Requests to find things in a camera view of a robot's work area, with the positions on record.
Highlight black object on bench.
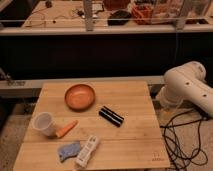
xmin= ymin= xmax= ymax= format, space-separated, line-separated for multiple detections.
xmin=107 ymin=10 xmax=131 ymax=26

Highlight black rectangular case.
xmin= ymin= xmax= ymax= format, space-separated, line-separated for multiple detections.
xmin=99 ymin=106 xmax=124 ymax=127

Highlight orange carrot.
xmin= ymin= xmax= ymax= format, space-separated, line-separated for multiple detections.
xmin=56 ymin=120 xmax=78 ymax=138

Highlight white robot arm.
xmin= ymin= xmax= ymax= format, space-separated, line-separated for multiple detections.
xmin=156 ymin=61 xmax=213 ymax=118

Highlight blue sponge cloth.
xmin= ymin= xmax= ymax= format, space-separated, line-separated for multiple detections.
xmin=58 ymin=141 xmax=81 ymax=162

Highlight black floor cables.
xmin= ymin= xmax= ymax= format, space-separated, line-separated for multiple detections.
xmin=160 ymin=109 xmax=209 ymax=171

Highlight metal clamp at left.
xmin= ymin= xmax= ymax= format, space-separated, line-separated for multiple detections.
xmin=0 ymin=67 xmax=25 ymax=86

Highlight orange crate on bench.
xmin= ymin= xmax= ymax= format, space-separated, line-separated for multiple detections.
xmin=131 ymin=4 xmax=153 ymax=25

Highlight orange ceramic bowl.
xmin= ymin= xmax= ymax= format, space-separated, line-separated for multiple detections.
xmin=64 ymin=84 xmax=95 ymax=111

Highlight white remote controller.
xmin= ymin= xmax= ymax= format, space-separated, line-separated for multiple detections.
xmin=76 ymin=135 xmax=100 ymax=168

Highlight white plastic cup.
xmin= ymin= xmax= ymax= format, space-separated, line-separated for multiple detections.
xmin=32 ymin=112 xmax=56 ymax=137

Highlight grey metal post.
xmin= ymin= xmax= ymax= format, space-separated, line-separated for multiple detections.
xmin=83 ymin=0 xmax=93 ymax=31

